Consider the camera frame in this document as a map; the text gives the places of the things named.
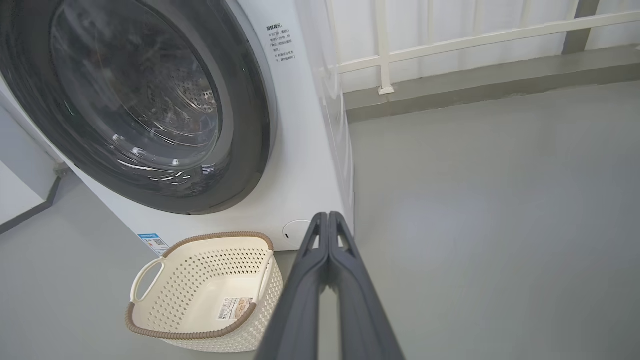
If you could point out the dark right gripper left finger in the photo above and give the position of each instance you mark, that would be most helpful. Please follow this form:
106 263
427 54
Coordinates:
300 310

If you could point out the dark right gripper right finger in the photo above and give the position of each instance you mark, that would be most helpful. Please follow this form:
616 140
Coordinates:
357 320

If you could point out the dark round washer door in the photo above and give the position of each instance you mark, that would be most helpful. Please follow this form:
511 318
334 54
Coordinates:
240 150

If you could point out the basket product label sticker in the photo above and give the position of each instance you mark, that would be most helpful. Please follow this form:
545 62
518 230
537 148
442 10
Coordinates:
234 308

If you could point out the cream perforated laundry basket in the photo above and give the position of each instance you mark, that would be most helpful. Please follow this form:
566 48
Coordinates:
200 280

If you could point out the white front-load washing machine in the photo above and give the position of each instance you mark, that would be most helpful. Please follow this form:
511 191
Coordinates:
300 175

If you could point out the round white filter cover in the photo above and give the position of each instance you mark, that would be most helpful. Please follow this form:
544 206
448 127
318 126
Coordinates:
294 232

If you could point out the blue white energy label sticker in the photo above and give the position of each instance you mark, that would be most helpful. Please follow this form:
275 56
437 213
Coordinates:
154 244

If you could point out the printed caution text label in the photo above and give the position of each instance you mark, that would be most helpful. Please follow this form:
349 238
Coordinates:
281 42

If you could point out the white metal railing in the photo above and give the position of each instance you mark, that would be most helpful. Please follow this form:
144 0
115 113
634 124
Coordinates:
382 50

